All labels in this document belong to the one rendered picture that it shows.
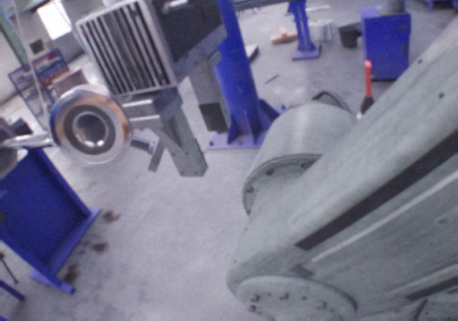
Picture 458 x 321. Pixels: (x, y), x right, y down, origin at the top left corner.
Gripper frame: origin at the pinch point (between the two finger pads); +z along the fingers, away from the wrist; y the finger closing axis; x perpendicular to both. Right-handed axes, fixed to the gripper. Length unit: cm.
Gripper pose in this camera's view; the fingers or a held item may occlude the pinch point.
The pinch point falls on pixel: (202, 134)
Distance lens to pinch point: 56.4
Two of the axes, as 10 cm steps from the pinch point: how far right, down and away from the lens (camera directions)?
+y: 3.1, -6.4, 7.0
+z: 2.8, 7.7, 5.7
